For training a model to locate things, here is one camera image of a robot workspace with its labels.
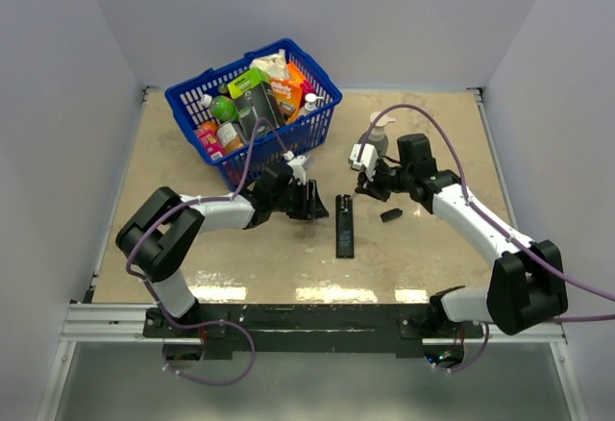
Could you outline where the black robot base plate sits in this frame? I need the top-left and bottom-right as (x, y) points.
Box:
(143, 304), (483, 359)

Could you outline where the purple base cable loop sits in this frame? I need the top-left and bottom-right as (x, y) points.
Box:
(161, 323), (259, 389)

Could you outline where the pink snack packet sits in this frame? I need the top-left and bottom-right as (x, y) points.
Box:
(195, 121), (225, 161)

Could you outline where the blue plastic shopping basket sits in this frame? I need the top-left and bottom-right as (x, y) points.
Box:
(164, 37), (342, 190)

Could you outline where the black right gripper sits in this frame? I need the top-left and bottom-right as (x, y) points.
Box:
(356, 159), (413, 203)

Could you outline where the green round bottle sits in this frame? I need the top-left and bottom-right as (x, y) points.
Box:
(199, 94), (238, 123)

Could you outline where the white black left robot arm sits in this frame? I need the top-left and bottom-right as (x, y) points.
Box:
(115, 163), (329, 336)

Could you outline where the white pump bottle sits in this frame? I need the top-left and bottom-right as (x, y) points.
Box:
(298, 92), (323, 118)

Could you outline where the orange razor blade box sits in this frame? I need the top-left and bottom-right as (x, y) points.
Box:
(270, 78), (304, 124)

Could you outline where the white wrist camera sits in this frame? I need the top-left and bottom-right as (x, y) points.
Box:
(349, 143), (379, 182)
(283, 151), (313, 185)

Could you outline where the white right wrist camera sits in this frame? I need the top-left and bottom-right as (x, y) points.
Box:
(349, 143), (379, 182)

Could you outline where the orange labelled jar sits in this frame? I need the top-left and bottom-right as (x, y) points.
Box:
(216, 121), (245, 155)

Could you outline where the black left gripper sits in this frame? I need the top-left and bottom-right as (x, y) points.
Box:
(270, 178), (328, 220)

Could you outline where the black green razor box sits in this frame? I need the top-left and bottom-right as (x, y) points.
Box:
(228, 67), (286, 138)

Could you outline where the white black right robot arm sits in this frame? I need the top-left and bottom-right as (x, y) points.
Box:
(349, 134), (568, 337)

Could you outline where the beige crumpled bag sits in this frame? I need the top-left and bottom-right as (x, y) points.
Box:
(250, 49), (289, 80)

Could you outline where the black remote control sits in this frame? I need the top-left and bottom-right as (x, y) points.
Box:
(335, 194), (355, 259)

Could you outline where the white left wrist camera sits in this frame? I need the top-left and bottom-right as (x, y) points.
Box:
(283, 151), (313, 185)

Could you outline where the black battery compartment cover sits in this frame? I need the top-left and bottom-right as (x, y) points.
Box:
(380, 208), (403, 223)

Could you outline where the grey soap pump bottle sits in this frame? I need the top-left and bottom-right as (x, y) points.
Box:
(367, 111), (396, 157)

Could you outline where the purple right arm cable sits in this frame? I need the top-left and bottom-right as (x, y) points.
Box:
(355, 104), (615, 322)

